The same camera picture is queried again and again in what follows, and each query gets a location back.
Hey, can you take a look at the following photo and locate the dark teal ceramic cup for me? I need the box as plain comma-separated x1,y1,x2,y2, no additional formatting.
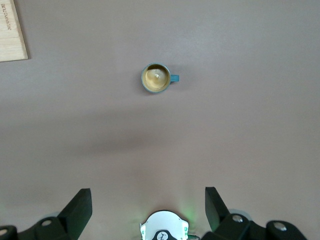
140,62,180,95

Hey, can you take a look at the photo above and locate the bamboo cutting board with handle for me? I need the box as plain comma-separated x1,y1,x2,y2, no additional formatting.
0,0,29,63

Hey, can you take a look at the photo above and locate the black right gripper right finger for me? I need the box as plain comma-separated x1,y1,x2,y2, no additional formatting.
201,186,309,240

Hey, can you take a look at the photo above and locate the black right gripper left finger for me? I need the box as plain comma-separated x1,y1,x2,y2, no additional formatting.
0,188,93,240

